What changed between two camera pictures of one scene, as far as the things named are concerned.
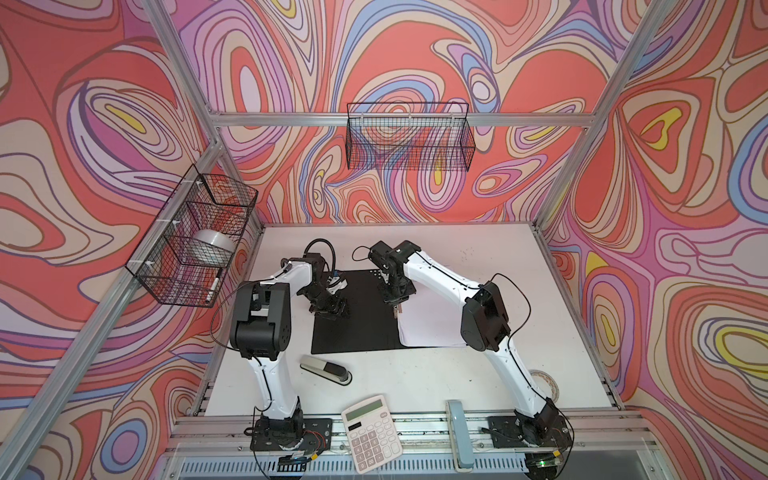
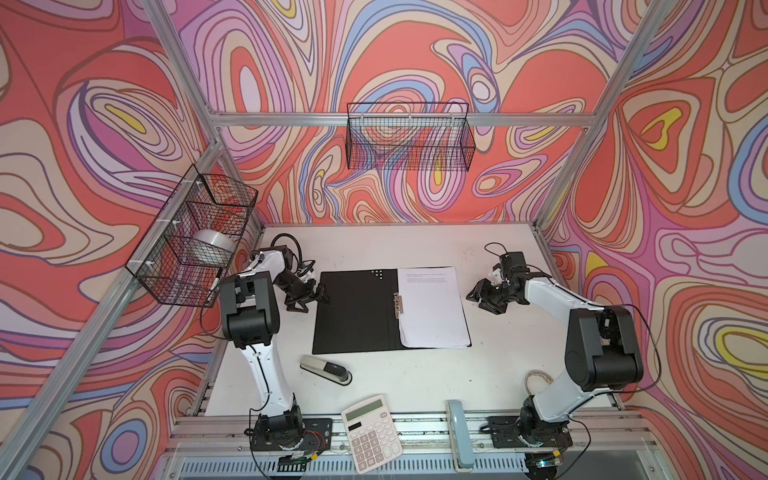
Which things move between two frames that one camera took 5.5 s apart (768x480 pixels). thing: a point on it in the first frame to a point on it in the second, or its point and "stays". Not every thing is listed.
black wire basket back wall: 409,136 stays
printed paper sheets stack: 430,319 stays
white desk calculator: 371,434 stays
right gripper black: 393,300 to 481,291
